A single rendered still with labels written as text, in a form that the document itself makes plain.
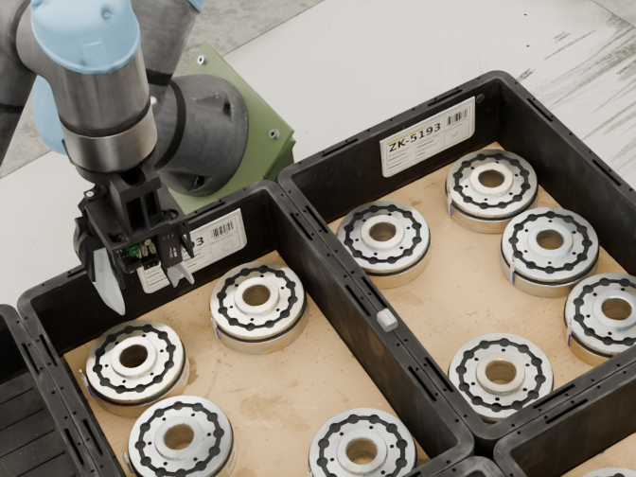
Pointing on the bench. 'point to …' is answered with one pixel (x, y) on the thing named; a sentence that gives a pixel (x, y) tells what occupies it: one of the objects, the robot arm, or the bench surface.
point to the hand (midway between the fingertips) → (141, 284)
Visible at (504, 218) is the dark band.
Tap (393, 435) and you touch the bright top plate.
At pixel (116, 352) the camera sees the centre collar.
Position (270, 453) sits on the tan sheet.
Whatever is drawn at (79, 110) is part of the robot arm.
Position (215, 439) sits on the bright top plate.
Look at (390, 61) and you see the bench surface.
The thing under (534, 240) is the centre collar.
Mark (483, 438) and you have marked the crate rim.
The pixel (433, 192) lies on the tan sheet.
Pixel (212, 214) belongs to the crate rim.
